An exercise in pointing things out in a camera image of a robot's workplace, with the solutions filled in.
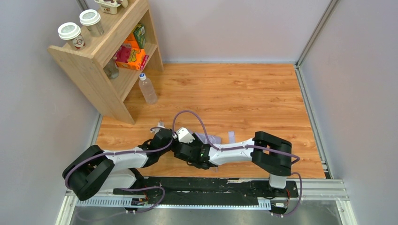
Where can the lavender folding umbrella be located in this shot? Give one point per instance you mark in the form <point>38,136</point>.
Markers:
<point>214,138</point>

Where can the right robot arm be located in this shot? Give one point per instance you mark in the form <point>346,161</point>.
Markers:
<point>269,152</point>

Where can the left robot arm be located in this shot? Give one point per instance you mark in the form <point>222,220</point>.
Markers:
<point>99,170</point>

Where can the clear plastic water bottle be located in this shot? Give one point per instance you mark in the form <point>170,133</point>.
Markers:
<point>147,89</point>

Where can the orange snack box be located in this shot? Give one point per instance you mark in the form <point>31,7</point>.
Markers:
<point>131,58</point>

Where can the glass jar on shelf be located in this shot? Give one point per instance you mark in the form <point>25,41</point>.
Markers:
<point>111,69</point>

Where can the green drink carton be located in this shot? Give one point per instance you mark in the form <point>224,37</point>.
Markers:
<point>137,37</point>

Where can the yogurt cup pack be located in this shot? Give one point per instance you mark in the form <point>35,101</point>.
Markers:
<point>111,6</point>

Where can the rear white-lidded paper cup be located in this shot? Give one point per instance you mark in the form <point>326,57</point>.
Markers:
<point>91,19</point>

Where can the white-lidded paper cup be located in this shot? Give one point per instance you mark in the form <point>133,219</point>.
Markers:
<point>91,19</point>
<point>71,33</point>

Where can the front white-lidded paper cup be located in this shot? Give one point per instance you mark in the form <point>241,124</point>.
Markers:
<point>71,33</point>

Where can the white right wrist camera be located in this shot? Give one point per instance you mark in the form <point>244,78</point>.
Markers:
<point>183,135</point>

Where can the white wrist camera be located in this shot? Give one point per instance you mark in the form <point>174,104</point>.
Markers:
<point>183,135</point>
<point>160,125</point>

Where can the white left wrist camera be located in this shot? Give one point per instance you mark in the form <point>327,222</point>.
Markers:
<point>160,125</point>

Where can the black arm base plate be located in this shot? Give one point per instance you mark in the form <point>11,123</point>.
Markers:
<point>212,191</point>

